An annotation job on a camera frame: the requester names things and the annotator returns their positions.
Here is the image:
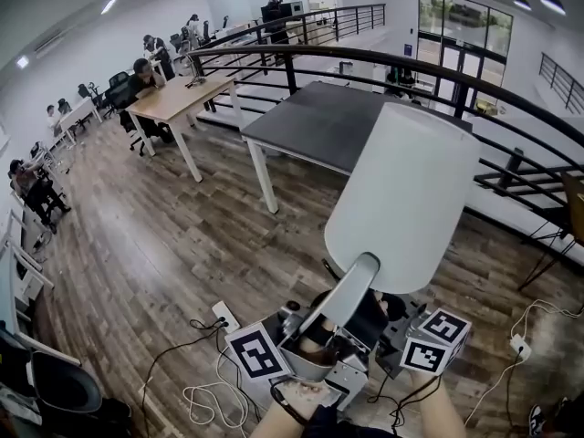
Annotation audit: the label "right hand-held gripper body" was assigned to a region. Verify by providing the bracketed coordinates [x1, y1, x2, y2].
[373, 303, 472, 380]

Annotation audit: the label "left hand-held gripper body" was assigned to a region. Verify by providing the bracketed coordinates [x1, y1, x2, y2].
[224, 304, 370, 412]

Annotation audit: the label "person's right forearm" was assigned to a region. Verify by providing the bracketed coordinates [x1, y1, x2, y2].
[407, 370, 467, 438]

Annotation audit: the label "person's left forearm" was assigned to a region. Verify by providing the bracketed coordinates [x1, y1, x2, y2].
[248, 380, 339, 438]

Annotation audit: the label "white power strip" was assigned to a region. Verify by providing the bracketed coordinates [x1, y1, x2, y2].
[211, 300, 241, 335]

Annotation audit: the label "white power adapter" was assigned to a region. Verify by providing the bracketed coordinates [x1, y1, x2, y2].
[509, 333, 533, 360]

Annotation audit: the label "person's dark clothing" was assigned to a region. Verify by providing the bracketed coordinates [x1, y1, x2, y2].
[300, 402, 402, 438]

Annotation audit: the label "black white sneaker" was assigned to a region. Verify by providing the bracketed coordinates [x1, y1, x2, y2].
[528, 403, 547, 436]

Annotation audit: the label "wooden chair black legs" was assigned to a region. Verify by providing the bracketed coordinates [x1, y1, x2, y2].
[516, 171, 584, 292]

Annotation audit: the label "black bucket seat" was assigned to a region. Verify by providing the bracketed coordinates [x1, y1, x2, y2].
[26, 350, 104, 415]

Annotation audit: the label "dark grey table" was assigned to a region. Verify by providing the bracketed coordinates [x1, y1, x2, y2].
[240, 81, 474, 215]

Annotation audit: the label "wooden desk white legs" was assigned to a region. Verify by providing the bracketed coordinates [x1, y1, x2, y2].
[125, 74, 250, 184]

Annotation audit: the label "black office chair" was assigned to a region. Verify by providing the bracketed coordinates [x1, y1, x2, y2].
[103, 71, 148, 157]

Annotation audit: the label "black curved metal railing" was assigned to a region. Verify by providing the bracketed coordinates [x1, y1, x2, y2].
[187, 44, 584, 256]

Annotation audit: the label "small white desk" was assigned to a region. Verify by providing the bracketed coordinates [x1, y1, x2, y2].
[57, 96, 104, 146]

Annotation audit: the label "glass entrance door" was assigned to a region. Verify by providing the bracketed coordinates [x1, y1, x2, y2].
[417, 0, 515, 111]

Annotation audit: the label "black straight metal railing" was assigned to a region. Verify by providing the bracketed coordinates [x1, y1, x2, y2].
[195, 3, 387, 59]

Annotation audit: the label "white coiled cable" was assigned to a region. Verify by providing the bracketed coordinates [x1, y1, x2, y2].
[182, 348, 262, 429]

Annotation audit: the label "long white cable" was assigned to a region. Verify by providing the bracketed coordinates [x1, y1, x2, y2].
[464, 298, 584, 429]

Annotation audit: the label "black wrist strap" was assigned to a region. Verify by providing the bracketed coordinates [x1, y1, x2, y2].
[268, 378, 312, 427]

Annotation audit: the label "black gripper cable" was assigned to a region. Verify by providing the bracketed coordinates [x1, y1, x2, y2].
[367, 371, 443, 433]

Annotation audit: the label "white desk frame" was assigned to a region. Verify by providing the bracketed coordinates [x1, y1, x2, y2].
[0, 207, 83, 369]

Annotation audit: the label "short black wall railing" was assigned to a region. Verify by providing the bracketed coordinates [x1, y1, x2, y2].
[538, 52, 584, 116]

